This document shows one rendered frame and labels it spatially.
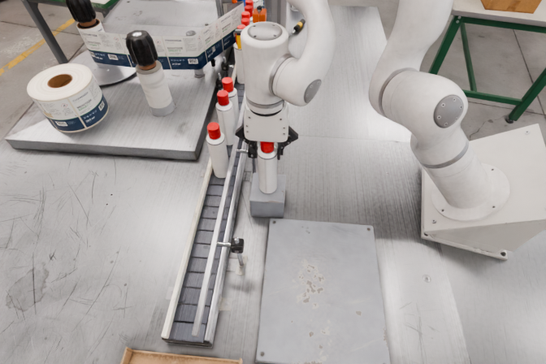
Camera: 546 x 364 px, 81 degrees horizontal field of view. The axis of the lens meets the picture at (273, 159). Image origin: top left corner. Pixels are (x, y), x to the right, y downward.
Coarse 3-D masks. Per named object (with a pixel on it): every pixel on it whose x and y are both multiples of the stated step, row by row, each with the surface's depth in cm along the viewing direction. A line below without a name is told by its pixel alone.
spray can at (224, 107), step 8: (224, 96) 92; (216, 104) 96; (224, 104) 94; (232, 104) 97; (224, 112) 96; (232, 112) 98; (224, 120) 98; (232, 120) 100; (224, 128) 101; (232, 128) 102; (232, 136) 105; (232, 144) 107
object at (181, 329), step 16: (240, 96) 124; (240, 144) 108; (208, 192) 96; (208, 208) 92; (208, 224) 89; (224, 224) 89; (208, 240) 86; (192, 256) 83; (208, 256) 83; (192, 272) 80; (192, 288) 78; (208, 288) 78; (192, 304) 76; (208, 304) 76; (176, 320) 73; (192, 320) 73; (176, 336) 71; (192, 336) 71
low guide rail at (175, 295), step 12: (204, 180) 94; (204, 192) 92; (192, 228) 84; (192, 240) 83; (180, 264) 78; (180, 276) 76; (180, 288) 76; (168, 312) 71; (168, 324) 70; (168, 336) 70
